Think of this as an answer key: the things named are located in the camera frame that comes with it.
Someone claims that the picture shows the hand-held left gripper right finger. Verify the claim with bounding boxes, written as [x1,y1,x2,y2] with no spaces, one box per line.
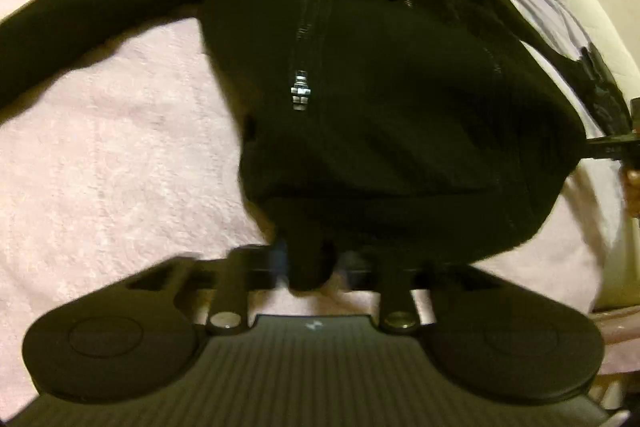
[340,257,482,335]

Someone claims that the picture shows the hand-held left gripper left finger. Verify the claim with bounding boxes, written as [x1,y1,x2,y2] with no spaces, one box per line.
[125,244,296,335]

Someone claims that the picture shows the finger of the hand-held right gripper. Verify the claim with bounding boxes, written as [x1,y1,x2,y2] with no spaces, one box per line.
[582,134,640,158]

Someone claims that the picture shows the black zip jacket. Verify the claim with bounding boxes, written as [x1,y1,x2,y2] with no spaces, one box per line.
[0,0,588,293]

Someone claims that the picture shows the person's right hand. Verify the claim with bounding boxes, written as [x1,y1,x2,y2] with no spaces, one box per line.
[619,167,640,214]

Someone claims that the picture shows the cream padded headboard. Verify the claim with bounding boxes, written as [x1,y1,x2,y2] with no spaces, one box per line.
[520,0,640,108]

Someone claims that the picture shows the pink blanket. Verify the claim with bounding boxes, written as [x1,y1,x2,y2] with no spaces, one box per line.
[0,0,628,408]

